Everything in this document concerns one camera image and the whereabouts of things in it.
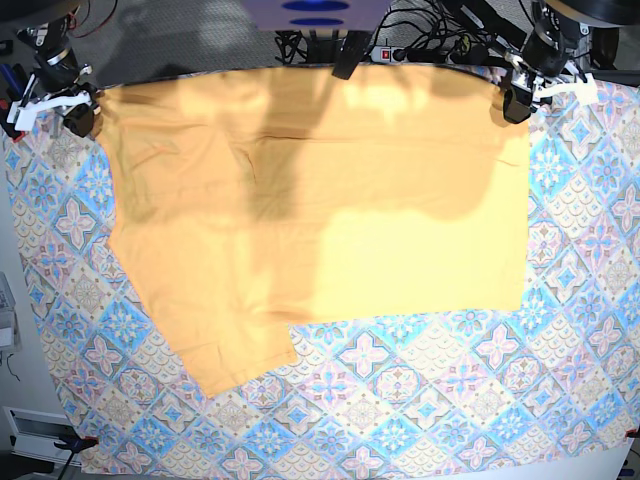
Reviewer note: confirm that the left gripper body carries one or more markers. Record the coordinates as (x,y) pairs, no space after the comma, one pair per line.
(548,71)

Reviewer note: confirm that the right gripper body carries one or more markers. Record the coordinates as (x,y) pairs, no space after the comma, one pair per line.
(55,85)

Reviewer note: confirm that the yellow T-shirt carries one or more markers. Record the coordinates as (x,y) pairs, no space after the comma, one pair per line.
(250,201)

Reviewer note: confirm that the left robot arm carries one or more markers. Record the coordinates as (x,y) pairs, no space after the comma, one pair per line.
(569,21)

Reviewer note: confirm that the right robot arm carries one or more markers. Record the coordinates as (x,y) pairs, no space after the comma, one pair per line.
(42,26)

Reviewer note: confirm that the white power strip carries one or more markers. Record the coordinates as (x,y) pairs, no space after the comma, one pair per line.
(398,55)

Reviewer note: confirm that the patterned tile tablecloth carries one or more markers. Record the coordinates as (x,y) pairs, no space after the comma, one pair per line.
(391,397)

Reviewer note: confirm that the white tray bottom left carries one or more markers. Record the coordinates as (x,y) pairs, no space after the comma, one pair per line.
(33,434)

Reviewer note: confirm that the orange clamp bottom left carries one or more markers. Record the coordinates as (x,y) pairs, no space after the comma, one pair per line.
(75,444)

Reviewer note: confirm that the red clamp right edge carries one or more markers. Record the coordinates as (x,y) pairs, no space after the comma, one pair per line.
(633,434)

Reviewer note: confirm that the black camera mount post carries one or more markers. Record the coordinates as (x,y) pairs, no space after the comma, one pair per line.
(353,49)

